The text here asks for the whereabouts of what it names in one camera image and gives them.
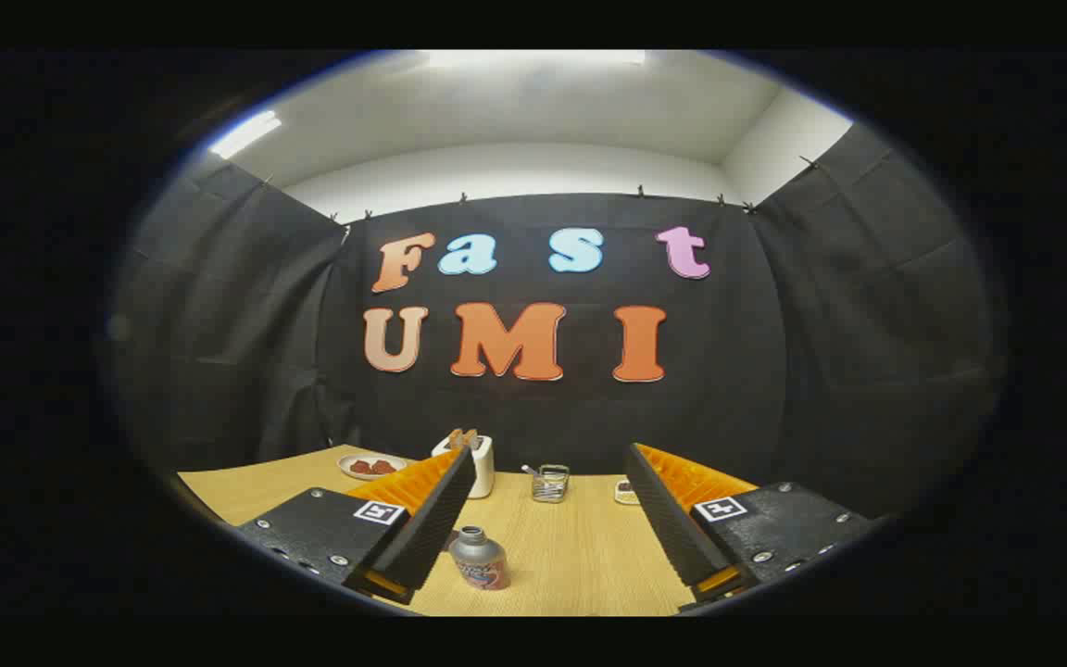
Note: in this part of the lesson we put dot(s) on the white plate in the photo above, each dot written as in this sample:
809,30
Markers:
348,471

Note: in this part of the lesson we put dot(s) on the small white dish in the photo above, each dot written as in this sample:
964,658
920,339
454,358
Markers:
624,493

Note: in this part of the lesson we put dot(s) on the red snack piece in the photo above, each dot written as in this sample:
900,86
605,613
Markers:
360,467
383,466

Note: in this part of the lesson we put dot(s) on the rectangular ceiling light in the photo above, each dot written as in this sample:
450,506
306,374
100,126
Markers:
244,135

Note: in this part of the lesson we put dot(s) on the silver juice bottle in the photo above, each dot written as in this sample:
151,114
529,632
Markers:
478,560

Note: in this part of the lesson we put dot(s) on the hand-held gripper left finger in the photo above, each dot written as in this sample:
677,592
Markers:
432,528

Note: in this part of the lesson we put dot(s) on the toast slices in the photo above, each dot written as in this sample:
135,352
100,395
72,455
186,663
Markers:
462,437

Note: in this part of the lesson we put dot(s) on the wooden table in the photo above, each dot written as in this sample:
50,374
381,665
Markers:
571,556

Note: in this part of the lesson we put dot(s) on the white toaster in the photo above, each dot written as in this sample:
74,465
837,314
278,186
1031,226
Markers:
483,472

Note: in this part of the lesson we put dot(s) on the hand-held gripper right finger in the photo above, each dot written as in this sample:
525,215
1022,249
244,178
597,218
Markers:
672,528

